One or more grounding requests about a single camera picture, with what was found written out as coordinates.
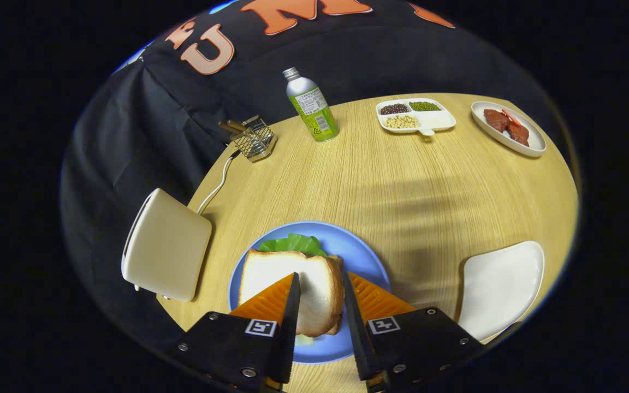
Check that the pile of dark red beans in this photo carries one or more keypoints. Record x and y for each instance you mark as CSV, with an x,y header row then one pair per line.
x,y
394,109

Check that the green lettuce leaf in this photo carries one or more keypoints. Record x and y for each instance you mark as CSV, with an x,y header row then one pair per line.
x,y
292,244

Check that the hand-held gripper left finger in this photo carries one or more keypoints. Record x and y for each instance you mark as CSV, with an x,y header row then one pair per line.
x,y
287,327

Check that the toasted bread slice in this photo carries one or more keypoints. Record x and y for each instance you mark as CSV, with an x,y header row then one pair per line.
x,y
320,289

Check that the pile of green beans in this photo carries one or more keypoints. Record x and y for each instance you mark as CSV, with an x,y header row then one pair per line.
x,y
425,106

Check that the brown meat piece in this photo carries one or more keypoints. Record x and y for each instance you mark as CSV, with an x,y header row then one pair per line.
x,y
494,120
518,135

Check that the blue plate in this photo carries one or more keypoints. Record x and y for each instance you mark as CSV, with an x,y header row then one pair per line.
x,y
361,251

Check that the white divided dish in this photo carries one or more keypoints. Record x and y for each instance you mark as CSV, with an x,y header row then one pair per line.
x,y
437,120

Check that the white square plate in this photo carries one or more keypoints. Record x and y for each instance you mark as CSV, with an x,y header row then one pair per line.
x,y
503,289

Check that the white oval plate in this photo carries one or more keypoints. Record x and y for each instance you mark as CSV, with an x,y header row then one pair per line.
x,y
533,143

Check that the pink sausage slice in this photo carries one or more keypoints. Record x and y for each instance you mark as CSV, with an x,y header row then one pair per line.
x,y
511,117

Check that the pile of yellow soybeans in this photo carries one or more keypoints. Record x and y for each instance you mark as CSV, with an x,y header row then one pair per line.
x,y
401,121

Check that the silver bottle with green label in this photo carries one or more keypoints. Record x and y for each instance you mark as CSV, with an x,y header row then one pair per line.
x,y
314,112

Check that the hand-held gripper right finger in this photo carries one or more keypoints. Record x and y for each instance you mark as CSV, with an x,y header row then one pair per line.
x,y
355,327

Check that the black backdrop cloth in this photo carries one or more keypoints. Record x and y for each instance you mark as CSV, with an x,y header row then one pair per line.
x,y
145,136

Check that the white toaster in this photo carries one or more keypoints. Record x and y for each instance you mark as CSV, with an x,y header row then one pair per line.
x,y
170,245

